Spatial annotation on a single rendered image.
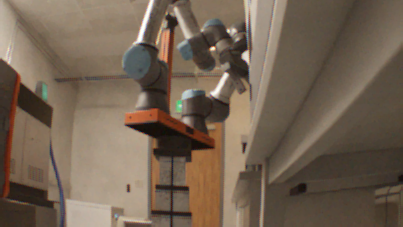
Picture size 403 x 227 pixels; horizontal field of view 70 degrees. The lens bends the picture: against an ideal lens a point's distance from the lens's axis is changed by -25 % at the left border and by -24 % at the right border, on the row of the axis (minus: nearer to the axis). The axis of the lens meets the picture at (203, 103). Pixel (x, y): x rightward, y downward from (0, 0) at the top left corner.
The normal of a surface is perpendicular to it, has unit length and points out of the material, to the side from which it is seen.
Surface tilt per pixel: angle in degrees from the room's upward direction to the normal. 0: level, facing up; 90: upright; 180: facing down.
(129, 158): 90
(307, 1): 180
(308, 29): 180
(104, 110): 90
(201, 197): 90
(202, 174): 90
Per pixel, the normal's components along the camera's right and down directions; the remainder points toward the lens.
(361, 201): -0.06, -0.32
